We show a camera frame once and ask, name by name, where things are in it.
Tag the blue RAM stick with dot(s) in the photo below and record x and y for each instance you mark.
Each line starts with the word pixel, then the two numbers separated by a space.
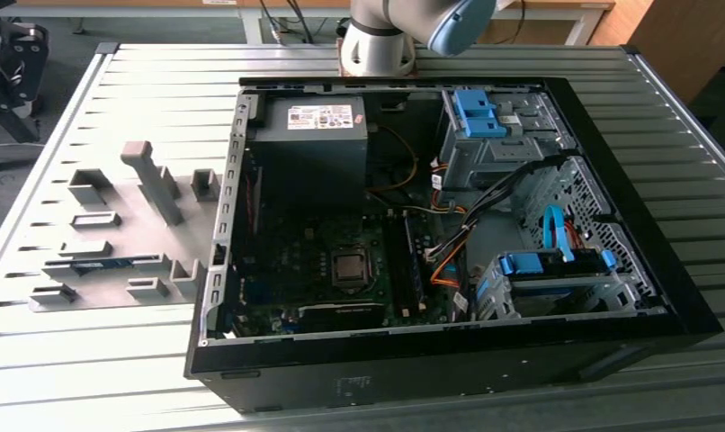
pixel 102 264

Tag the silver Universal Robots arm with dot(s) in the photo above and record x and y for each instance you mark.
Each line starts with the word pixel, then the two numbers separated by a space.
pixel 375 49

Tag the black RAM slot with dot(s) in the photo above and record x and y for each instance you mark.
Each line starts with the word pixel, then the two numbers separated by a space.
pixel 394 261

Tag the grey parts rack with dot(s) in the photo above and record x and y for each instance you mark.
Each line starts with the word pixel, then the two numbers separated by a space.
pixel 123 216

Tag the grey power supply unit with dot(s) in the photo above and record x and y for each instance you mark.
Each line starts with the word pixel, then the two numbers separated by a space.
pixel 308 166

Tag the dark green motherboard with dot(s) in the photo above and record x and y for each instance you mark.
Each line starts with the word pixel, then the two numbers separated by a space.
pixel 291 252

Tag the CPU with silver top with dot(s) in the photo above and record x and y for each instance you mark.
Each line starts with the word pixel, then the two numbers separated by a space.
pixel 351 267

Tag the CPU socket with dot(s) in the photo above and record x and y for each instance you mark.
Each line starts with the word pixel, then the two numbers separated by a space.
pixel 339 288

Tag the black graphics card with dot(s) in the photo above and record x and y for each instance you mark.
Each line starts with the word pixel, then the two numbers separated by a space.
pixel 339 315

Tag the grey metal drive cage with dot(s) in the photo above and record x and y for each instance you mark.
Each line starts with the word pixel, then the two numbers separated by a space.
pixel 507 155

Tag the black open PC case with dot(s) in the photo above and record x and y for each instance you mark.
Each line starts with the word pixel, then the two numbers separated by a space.
pixel 399 369

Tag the hard disk in blue carrier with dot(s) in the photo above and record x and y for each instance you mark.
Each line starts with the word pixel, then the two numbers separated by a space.
pixel 524 263

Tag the grey metal disk bay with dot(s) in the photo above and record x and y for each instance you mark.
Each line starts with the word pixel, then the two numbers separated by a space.
pixel 579 283

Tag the brown wooden cabinet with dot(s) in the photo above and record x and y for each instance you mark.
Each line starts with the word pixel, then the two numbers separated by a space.
pixel 680 45

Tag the white frame wooden desk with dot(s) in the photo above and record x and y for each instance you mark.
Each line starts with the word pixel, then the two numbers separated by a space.
pixel 580 31
pixel 128 12

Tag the blue plastic drive bracket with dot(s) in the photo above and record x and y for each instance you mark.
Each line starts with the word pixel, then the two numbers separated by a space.
pixel 474 103
pixel 486 128

